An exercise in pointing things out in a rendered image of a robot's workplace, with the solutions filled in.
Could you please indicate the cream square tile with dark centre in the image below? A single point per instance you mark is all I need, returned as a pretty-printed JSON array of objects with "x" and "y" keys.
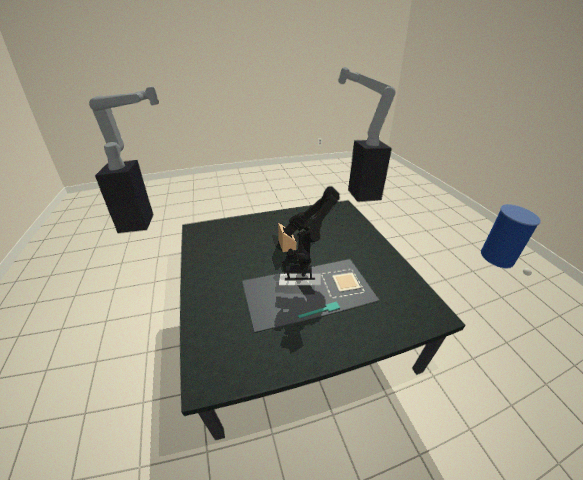
[{"x": 346, "y": 282}]

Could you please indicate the teal small trowel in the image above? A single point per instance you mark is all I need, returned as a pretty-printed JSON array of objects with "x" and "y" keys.
[{"x": 329, "y": 307}]

